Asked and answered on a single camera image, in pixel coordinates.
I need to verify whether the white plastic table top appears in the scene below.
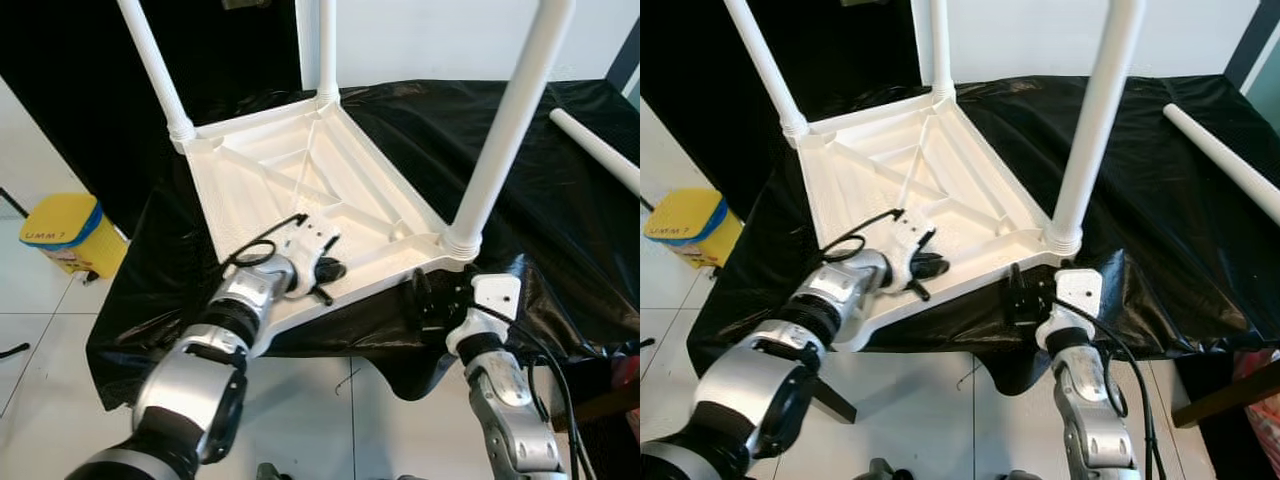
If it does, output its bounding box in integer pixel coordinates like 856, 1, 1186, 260
795, 90, 1076, 353
180, 95, 471, 356

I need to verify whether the black plastic table cover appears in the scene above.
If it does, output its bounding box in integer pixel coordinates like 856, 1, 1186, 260
688, 75, 1280, 396
88, 78, 641, 411

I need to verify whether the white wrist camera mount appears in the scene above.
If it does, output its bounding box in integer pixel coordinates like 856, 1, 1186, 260
447, 272, 523, 356
275, 215, 341, 281
1035, 268, 1104, 351
880, 210, 936, 276

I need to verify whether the white plastic table leg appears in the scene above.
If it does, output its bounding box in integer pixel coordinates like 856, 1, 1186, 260
118, 0, 199, 151
316, 0, 343, 106
550, 108, 641, 196
1163, 103, 1280, 226
722, 0, 811, 146
1045, 0, 1146, 256
440, 0, 579, 263
930, 0, 956, 101

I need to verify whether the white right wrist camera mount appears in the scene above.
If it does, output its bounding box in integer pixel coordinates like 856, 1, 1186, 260
1035, 268, 1104, 351
447, 272, 523, 356

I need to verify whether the black backdrop sheet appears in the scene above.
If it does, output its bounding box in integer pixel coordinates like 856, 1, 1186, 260
640, 0, 921, 221
0, 0, 301, 236

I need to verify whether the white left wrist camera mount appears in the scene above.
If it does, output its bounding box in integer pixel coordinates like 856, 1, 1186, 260
880, 210, 936, 276
275, 215, 341, 281

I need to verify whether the dark door frame strip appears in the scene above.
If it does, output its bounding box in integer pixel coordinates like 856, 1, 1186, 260
605, 20, 641, 96
1225, 0, 1280, 91

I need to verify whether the yellow bin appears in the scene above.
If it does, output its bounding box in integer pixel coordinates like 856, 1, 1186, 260
645, 187, 746, 269
20, 193, 129, 281

